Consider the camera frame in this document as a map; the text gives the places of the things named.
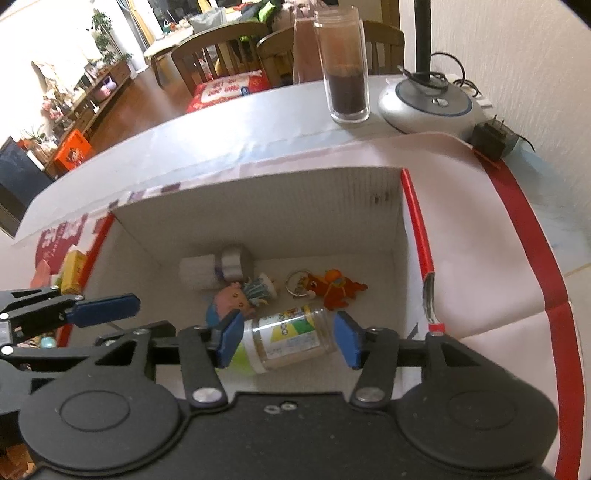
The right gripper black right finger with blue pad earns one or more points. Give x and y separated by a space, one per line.
379 353

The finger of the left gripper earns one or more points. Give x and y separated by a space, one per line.
87 313

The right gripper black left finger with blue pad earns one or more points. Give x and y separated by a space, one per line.
199 351

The yellow rectangular box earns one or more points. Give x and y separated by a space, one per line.
72 272

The pink face doll figure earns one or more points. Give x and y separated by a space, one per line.
246 297

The green capped plastic bottle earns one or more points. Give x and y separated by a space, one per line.
283 339

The red orange charm keychain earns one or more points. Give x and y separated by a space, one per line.
333 289

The white grey cylinder roll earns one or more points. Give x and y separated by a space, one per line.
215 271

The pink red binder clip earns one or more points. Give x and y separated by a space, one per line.
44 276

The teal oval eraser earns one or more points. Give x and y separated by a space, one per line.
48 342

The black speaker cabinet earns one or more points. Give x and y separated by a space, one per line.
20 181

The red cardboard box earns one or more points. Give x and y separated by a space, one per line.
290 423

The red white patterned mat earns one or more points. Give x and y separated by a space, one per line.
501 279

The orange gift box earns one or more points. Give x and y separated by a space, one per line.
73 152

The wooden tv cabinet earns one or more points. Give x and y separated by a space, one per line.
87 111

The pink bag on cabinet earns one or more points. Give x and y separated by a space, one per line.
108 86

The black power adapter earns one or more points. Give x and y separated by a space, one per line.
493 140

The red printed seat cushion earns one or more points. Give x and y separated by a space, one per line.
225 89

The wooden coffee table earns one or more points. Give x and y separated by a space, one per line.
163 46

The white desk lamp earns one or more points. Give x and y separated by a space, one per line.
424 100

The wooden dining chair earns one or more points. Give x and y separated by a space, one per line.
219 52

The green potted plant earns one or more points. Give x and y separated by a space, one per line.
101 29

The pink towel on chair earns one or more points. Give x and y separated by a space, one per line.
307 63

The glass jar dark contents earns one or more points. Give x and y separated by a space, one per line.
343 55

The sofa with clothes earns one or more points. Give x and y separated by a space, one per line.
279 14

